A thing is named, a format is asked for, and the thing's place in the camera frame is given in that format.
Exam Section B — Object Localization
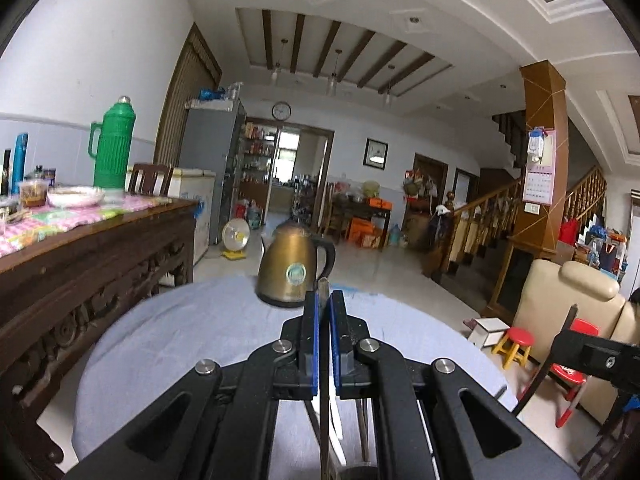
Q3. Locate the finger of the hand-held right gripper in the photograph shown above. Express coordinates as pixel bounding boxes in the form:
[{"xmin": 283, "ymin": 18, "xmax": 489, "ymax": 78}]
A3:
[{"xmin": 550, "ymin": 329, "xmax": 640, "ymax": 391}]

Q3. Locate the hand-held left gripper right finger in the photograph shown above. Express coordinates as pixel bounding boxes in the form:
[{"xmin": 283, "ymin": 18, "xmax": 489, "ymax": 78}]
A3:
[{"xmin": 327, "ymin": 290, "xmax": 581, "ymax": 480}]

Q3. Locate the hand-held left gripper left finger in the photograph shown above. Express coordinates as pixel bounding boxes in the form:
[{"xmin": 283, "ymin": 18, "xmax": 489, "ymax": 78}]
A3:
[{"xmin": 62, "ymin": 290, "xmax": 321, "ymax": 480}]

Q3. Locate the grey metal chopstick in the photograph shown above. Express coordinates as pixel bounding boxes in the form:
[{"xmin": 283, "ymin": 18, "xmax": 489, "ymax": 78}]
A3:
[
  {"xmin": 514, "ymin": 304, "xmax": 580, "ymax": 415},
  {"xmin": 318, "ymin": 277, "xmax": 332, "ymax": 471}
]

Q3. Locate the blue cloth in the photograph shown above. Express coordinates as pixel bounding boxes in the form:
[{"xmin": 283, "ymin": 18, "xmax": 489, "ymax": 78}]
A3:
[{"xmin": 330, "ymin": 284, "xmax": 383, "ymax": 297}]

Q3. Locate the red and yellow stool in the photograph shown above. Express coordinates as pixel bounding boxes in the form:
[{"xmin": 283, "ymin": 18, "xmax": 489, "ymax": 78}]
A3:
[{"xmin": 492, "ymin": 327, "xmax": 535, "ymax": 371}]

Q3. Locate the brass electric kettle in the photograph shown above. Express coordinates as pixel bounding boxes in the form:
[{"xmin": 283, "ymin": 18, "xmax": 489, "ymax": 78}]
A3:
[{"xmin": 256, "ymin": 220, "xmax": 337, "ymax": 308}]

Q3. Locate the beige leather sofa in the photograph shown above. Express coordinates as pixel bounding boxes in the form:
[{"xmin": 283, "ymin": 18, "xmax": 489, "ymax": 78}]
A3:
[{"xmin": 512, "ymin": 259, "xmax": 640, "ymax": 423}]

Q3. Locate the small white stool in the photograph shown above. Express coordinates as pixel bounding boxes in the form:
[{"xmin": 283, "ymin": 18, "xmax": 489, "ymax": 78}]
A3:
[{"xmin": 467, "ymin": 317, "xmax": 511, "ymax": 351}]

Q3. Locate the orange cardboard box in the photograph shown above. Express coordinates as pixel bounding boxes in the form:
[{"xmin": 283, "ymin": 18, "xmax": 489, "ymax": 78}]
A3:
[{"xmin": 347, "ymin": 217, "xmax": 386, "ymax": 248}]

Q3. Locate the round yellow fan heater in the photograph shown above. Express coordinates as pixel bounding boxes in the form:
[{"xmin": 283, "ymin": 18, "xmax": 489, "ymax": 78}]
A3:
[{"xmin": 221, "ymin": 219, "xmax": 251, "ymax": 261}]

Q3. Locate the dark wooden table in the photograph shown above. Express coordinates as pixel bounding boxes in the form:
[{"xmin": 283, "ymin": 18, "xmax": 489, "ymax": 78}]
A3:
[{"xmin": 330, "ymin": 195, "xmax": 393, "ymax": 251}]

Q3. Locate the grey tablecloth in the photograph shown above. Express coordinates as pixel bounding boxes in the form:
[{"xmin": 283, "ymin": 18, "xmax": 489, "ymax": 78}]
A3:
[{"xmin": 71, "ymin": 275, "xmax": 518, "ymax": 476}]

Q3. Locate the wooden stair railing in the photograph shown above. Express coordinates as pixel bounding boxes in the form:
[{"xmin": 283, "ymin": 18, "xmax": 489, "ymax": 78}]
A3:
[{"xmin": 440, "ymin": 165, "xmax": 608, "ymax": 281}]

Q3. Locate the pantry shelf with bottles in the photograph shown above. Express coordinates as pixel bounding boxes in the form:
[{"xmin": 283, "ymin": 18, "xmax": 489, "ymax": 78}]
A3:
[{"xmin": 239, "ymin": 122, "xmax": 278, "ymax": 186}]

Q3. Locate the white chest freezer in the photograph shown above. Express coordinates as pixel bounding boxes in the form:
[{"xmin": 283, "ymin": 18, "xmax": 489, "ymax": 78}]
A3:
[{"xmin": 125, "ymin": 166, "xmax": 217, "ymax": 266}]

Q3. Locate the grey refrigerator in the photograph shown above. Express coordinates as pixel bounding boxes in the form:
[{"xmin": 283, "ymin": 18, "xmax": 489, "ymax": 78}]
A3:
[{"xmin": 178, "ymin": 100, "xmax": 247, "ymax": 246}]

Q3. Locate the dark wooden chair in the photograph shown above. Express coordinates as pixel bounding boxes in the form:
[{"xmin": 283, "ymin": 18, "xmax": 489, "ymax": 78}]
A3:
[{"xmin": 128, "ymin": 162, "xmax": 173, "ymax": 197}]

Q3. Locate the carved dark wooden sideboard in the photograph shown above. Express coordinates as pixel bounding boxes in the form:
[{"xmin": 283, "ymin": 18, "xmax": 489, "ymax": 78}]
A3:
[{"xmin": 0, "ymin": 197, "xmax": 198, "ymax": 466}]

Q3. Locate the brown tiled pillar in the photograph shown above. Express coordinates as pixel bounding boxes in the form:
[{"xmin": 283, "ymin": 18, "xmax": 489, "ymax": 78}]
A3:
[{"xmin": 487, "ymin": 60, "xmax": 571, "ymax": 311}]

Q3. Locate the pink checked cloth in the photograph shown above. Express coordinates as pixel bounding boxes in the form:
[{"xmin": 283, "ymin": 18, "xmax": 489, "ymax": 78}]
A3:
[{"xmin": 0, "ymin": 194, "xmax": 173, "ymax": 258}]

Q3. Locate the green thermos flask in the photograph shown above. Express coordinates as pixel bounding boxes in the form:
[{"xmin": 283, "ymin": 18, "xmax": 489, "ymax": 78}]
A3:
[{"xmin": 88, "ymin": 96, "xmax": 132, "ymax": 191}]

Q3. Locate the brown wooden door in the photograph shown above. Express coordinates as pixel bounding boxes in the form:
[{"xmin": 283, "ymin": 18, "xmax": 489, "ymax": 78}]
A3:
[{"xmin": 152, "ymin": 22, "xmax": 223, "ymax": 168}]

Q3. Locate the clear plastic food container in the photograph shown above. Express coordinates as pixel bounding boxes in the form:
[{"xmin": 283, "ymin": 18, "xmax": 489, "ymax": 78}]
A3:
[{"xmin": 19, "ymin": 180, "xmax": 49, "ymax": 208}]

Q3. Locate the blue drink bottle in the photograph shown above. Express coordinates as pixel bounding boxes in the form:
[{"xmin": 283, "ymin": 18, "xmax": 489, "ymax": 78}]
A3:
[{"xmin": 11, "ymin": 133, "xmax": 29, "ymax": 196}]

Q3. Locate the pink wall calendar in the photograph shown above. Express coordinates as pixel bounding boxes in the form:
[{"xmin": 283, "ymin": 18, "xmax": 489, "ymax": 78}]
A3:
[{"xmin": 521, "ymin": 127, "xmax": 557, "ymax": 206}]

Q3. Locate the framed wall picture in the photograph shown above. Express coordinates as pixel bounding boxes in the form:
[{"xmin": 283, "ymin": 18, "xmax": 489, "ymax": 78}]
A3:
[{"xmin": 363, "ymin": 138, "xmax": 389, "ymax": 168}]

